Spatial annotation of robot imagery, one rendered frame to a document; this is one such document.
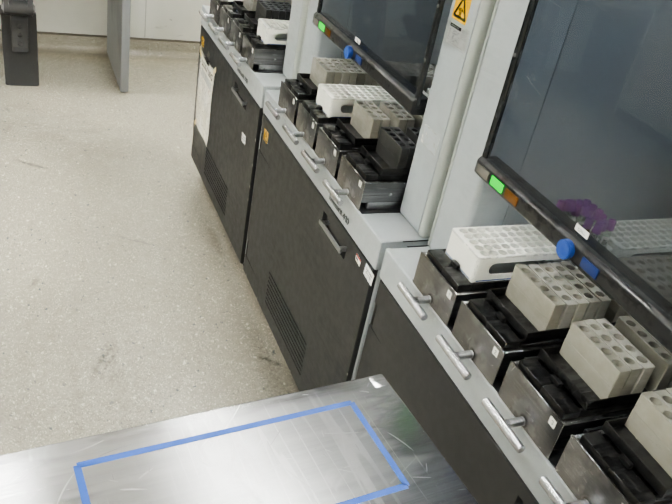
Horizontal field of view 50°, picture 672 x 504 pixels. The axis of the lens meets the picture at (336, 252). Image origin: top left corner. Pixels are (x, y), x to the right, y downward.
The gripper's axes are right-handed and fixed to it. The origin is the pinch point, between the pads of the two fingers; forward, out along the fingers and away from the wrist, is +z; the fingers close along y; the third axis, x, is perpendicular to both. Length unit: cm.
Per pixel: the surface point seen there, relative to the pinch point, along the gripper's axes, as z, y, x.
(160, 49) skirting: 117, -360, 80
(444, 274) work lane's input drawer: 39, -9, 66
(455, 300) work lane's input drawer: 41, -3, 66
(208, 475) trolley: 38.1, 26.4, 16.6
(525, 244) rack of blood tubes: 34, -9, 81
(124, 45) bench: 94, -294, 50
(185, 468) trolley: 38.1, 24.9, 14.4
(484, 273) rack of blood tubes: 37, -5, 72
